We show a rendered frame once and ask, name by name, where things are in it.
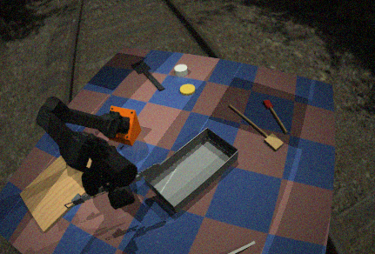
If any yellow round disc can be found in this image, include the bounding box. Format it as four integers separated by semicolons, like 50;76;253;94
180;84;195;96

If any grey short cylinder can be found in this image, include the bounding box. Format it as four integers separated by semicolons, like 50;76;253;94
174;64;188;77

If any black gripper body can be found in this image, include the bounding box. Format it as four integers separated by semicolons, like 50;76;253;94
98;171;135;210

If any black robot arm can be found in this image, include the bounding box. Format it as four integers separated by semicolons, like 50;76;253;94
36;97;137;196

